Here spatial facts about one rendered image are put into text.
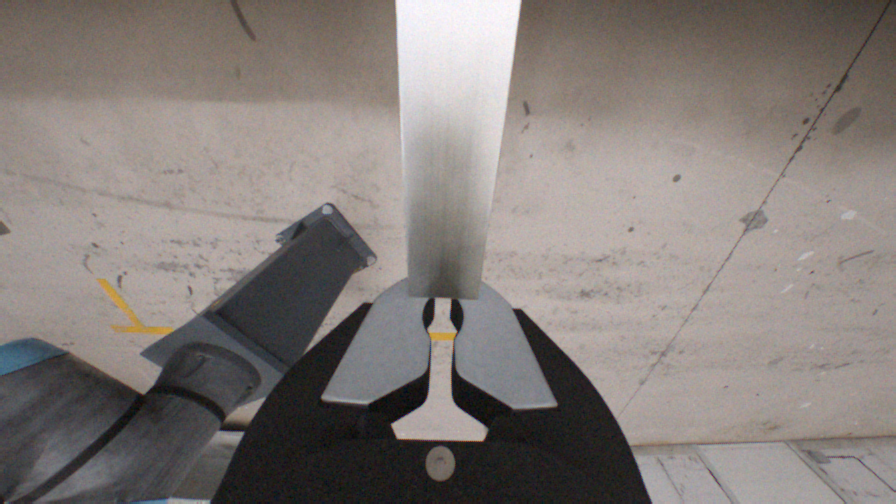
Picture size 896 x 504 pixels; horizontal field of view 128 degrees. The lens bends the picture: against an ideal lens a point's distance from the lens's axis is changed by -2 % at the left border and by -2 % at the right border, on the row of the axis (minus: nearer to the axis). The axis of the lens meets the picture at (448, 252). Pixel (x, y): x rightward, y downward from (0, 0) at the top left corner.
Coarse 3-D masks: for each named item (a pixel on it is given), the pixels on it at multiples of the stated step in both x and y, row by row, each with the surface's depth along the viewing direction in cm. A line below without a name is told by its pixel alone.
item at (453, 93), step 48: (432, 0) 5; (480, 0) 5; (432, 48) 6; (480, 48) 6; (432, 96) 6; (480, 96) 6; (432, 144) 7; (480, 144) 7; (432, 192) 8; (480, 192) 8; (432, 240) 9; (480, 240) 9; (432, 288) 10
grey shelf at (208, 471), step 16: (224, 432) 171; (240, 432) 171; (208, 448) 181; (224, 448) 180; (208, 464) 187; (224, 464) 187; (192, 480) 177; (208, 480) 178; (176, 496) 169; (192, 496) 169; (208, 496) 170
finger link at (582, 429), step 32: (544, 352) 8; (576, 384) 7; (512, 416) 6; (544, 416) 6; (576, 416) 6; (608, 416) 6; (576, 448) 5; (608, 448) 5; (608, 480) 5; (640, 480) 5
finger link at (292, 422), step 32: (352, 320) 9; (320, 352) 7; (288, 384) 6; (320, 384) 6; (256, 416) 6; (288, 416) 6; (320, 416) 6; (352, 416) 6; (256, 448) 5; (288, 448) 5; (224, 480) 5; (256, 480) 5
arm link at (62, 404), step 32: (0, 352) 28; (32, 352) 31; (64, 352) 34; (0, 384) 27; (32, 384) 29; (64, 384) 32; (96, 384) 34; (0, 416) 26; (32, 416) 28; (64, 416) 30; (96, 416) 33; (0, 448) 26; (32, 448) 28; (64, 448) 30; (0, 480) 25; (32, 480) 28
